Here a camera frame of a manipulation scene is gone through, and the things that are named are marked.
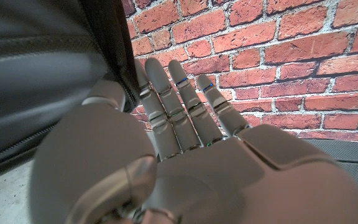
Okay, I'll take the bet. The printed brick backdrop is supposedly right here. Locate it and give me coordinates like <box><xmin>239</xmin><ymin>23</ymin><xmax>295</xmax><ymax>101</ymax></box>
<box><xmin>119</xmin><ymin>0</ymin><xmax>358</xmax><ymax>144</ymax></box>

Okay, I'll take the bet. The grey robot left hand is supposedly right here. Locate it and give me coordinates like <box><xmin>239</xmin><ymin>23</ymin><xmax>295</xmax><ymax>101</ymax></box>
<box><xmin>28</xmin><ymin>57</ymin><xmax>358</xmax><ymax>224</ymax></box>

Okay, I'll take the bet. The black backpack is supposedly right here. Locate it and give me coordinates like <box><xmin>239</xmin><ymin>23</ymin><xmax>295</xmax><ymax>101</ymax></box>
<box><xmin>0</xmin><ymin>0</ymin><xmax>141</xmax><ymax>184</ymax></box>

